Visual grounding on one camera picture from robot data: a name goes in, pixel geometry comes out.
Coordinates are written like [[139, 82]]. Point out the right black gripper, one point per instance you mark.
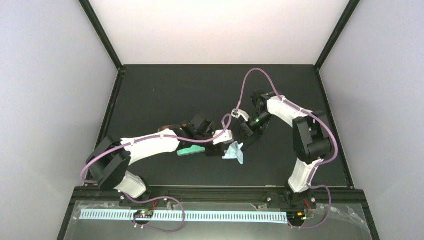
[[245, 133]]

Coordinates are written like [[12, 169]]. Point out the brown plaid glasses case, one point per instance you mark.
[[169, 127]]

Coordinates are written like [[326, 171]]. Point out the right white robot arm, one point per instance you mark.
[[313, 141]]

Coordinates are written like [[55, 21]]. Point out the left black frame post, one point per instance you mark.
[[101, 33]]

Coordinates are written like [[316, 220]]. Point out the left small circuit board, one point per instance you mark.
[[143, 214]]

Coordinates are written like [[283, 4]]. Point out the white slotted cable duct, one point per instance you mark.
[[187, 216]]

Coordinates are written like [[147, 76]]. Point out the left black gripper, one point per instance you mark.
[[218, 152]]

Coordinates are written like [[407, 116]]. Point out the black frame post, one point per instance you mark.
[[336, 33], [101, 33]]

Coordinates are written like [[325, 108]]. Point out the black front frame rail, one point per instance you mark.
[[249, 195]]

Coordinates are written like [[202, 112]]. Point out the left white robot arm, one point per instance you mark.
[[109, 163]]

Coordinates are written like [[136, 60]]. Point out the right black frame post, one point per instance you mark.
[[336, 33]]

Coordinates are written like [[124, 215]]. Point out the blue-grey glasses case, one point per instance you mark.
[[194, 149]]

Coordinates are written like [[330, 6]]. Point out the right small circuit board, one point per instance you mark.
[[299, 216]]

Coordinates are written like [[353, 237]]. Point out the small circuit board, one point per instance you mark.
[[143, 214], [299, 216]]

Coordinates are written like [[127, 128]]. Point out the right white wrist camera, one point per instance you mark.
[[240, 114]]

